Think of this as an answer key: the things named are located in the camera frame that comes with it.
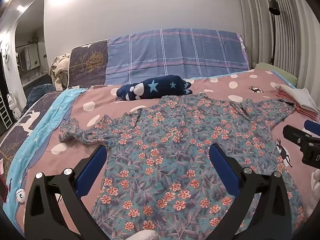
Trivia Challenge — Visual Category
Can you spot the dark tree print pillow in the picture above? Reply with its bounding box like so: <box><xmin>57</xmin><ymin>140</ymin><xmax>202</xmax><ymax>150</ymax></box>
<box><xmin>68</xmin><ymin>39</ymin><xmax>110</xmax><ymax>88</ymax></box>

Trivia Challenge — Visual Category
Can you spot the pink polka dot quilt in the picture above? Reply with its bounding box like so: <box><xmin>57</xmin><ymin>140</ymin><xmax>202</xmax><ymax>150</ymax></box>
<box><xmin>0</xmin><ymin>69</ymin><xmax>320</xmax><ymax>240</ymax></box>

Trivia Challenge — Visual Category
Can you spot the white curtain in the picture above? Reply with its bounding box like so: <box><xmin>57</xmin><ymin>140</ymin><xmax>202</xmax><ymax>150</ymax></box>
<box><xmin>236</xmin><ymin>0</ymin><xmax>320</xmax><ymax>88</ymax></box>

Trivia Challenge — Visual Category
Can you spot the red flat object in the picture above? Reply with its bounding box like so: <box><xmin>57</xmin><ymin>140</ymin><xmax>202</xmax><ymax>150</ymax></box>
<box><xmin>0</xmin><ymin>172</ymin><xmax>8</xmax><ymax>203</ymax></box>

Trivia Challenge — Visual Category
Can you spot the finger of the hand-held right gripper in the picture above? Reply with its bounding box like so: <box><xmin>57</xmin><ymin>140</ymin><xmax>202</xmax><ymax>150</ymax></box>
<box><xmin>304</xmin><ymin>120</ymin><xmax>320</xmax><ymax>135</ymax></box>
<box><xmin>283</xmin><ymin>125</ymin><xmax>320</xmax><ymax>145</ymax></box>

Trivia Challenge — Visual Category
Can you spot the pink folded garment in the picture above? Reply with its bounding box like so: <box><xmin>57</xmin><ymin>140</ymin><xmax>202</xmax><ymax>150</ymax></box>
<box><xmin>276</xmin><ymin>91</ymin><xmax>318</xmax><ymax>118</ymax></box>

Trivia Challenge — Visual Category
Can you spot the green pillow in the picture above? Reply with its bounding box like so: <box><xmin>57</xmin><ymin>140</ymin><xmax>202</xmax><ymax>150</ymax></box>
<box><xmin>254</xmin><ymin>62</ymin><xmax>298</xmax><ymax>87</ymax></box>

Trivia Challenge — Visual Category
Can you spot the navy star blanket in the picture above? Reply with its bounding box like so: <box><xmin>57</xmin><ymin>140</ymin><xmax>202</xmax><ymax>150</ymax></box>
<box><xmin>116</xmin><ymin>74</ymin><xmax>193</xmax><ymax>102</ymax></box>

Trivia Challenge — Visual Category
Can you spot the beige clothes pile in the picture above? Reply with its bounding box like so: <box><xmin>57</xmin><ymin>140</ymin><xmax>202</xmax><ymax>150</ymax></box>
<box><xmin>49</xmin><ymin>54</ymin><xmax>72</xmax><ymax>90</ymax></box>

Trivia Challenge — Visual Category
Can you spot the white ladder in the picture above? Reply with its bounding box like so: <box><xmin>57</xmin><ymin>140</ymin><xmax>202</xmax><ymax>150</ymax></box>
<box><xmin>0</xmin><ymin>96</ymin><xmax>12</xmax><ymax>130</ymax></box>

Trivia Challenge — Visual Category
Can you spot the white cat figurine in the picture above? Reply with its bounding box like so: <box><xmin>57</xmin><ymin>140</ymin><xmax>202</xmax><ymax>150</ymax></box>
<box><xmin>7</xmin><ymin>92</ymin><xmax>22</xmax><ymax>120</ymax></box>

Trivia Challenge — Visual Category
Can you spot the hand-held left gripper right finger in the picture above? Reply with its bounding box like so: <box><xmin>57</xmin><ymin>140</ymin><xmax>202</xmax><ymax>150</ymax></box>
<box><xmin>205</xmin><ymin>144</ymin><xmax>293</xmax><ymax>240</ymax></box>

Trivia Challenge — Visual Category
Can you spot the dark blue fluffy throw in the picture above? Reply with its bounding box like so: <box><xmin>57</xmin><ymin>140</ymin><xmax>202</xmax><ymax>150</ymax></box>
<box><xmin>25</xmin><ymin>84</ymin><xmax>62</xmax><ymax>110</ymax></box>

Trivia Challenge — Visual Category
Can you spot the person's right hand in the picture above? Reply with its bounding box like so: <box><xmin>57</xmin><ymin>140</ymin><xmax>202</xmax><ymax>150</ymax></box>
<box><xmin>307</xmin><ymin>169</ymin><xmax>320</xmax><ymax>214</ymax></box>

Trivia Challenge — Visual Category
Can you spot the blue plaid cloth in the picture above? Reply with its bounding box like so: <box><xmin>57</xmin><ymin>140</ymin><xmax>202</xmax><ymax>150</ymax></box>
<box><xmin>104</xmin><ymin>29</ymin><xmax>250</xmax><ymax>85</ymax></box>

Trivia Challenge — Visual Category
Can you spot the floral shirt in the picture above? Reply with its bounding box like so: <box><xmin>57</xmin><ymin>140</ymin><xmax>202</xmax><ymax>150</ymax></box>
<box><xmin>59</xmin><ymin>92</ymin><xmax>307</xmax><ymax>240</ymax></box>

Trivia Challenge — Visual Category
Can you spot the white folded garment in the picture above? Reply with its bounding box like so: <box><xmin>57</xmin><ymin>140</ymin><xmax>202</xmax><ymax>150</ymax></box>
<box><xmin>274</xmin><ymin>84</ymin><xmax>319</xmax><ymax>113</ymax></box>

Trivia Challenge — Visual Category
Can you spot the black floor lamp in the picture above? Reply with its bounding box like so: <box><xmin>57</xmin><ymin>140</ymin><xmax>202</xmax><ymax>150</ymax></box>
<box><xmin>269</xmin><ymin>0</ymin><xmax>280</xmax><ymax>65</ymax></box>

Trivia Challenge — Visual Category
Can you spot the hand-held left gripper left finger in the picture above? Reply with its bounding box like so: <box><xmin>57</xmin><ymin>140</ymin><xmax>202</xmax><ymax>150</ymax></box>
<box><xmin>24</xmin><ymin>144</ymin><xmax>110</xmax><ymax>240</ymax></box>

